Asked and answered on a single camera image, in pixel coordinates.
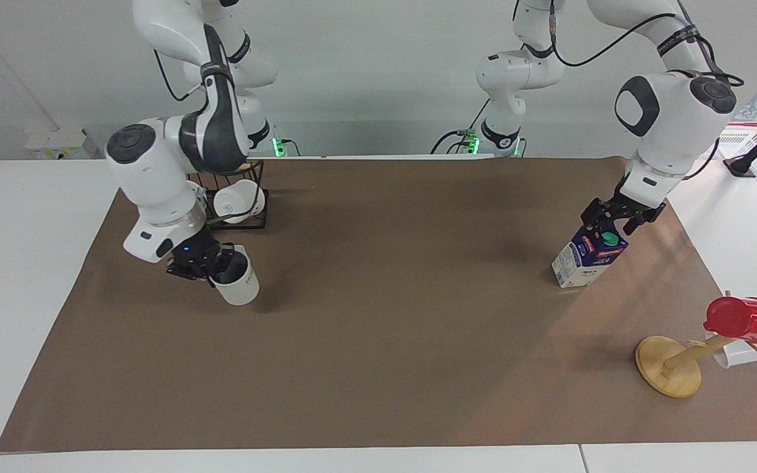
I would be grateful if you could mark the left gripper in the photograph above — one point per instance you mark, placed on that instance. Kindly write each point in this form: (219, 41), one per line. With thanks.
(635, 209)

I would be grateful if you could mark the blue white milk carton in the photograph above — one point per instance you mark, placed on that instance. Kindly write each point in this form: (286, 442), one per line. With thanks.
(585, 259)

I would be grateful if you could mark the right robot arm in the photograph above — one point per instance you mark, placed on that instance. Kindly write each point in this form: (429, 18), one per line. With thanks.
(155, 177)

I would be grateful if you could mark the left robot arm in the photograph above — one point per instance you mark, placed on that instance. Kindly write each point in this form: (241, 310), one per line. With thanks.
(671, 125)

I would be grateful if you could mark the red plastic cup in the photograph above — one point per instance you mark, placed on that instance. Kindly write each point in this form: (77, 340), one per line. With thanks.
(743, 320)

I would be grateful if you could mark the wooden mug tree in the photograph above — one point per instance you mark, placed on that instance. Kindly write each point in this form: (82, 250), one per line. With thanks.
(671, 368)

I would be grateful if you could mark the white paper cup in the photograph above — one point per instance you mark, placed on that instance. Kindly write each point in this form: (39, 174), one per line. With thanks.
(237, 200)
(240, 282)

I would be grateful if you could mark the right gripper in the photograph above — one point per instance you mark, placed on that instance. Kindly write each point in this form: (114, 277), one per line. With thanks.
(193, 255)

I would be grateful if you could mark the white box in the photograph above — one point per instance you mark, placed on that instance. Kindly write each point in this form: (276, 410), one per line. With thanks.
(56, 144)

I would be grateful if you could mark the clear plastic cup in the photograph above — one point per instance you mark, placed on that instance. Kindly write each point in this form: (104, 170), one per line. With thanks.
(736, 357)

